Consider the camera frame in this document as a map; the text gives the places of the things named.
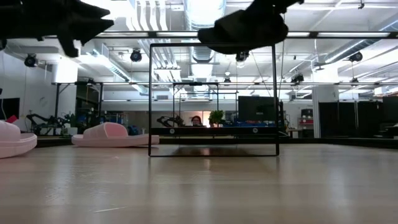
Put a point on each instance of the black background frame stand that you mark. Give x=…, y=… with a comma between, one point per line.
x=196, y=84

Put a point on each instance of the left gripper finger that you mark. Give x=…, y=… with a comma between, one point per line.
x=90, y=11
x=84, y=29

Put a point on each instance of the white square pillar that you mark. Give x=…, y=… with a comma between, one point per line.
x=325, y=105

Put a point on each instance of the black hanging round lamp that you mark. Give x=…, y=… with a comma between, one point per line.
x=356, y=56
x=298, y=78
x=30, y=60
x=136, y=56
x=242, y=57

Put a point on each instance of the black table with white dots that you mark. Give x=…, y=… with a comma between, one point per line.
x=214, y=131

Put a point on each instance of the person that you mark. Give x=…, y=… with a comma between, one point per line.
x=196, y=120

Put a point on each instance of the black rubber slide sandal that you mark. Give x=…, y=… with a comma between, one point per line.
x=242, y=34

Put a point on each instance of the black frame wooden shelf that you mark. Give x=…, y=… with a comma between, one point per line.
x=150, y=99

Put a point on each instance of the pink rubber slide sandal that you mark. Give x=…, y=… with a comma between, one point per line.
x=14, y=141
x=109, y=135

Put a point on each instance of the dark computer monitor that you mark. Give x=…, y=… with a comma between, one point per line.
x=256, y=109

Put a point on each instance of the black background robot arm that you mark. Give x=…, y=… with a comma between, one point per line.
x=46, y=121
x=169, y=120

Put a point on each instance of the small green potted plant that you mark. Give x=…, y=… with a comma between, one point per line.
x=216, y=117

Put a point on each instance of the small red object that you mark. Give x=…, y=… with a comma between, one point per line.
x=12, y=119

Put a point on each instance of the silver ceiling air duct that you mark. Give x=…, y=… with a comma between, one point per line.
x=203, y=12

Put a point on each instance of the black horizontal frame bar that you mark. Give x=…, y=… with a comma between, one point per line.
x=174, y=34

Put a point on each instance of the black cabinet row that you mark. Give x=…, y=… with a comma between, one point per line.
x=348, y=118

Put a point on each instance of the black aluminium table frame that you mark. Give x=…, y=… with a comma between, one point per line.
x=311, y=142

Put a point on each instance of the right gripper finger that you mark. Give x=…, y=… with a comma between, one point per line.
x=267, y=5
x=289, y=3

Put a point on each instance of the dark wall screen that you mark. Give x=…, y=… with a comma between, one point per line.
x=9, y=108

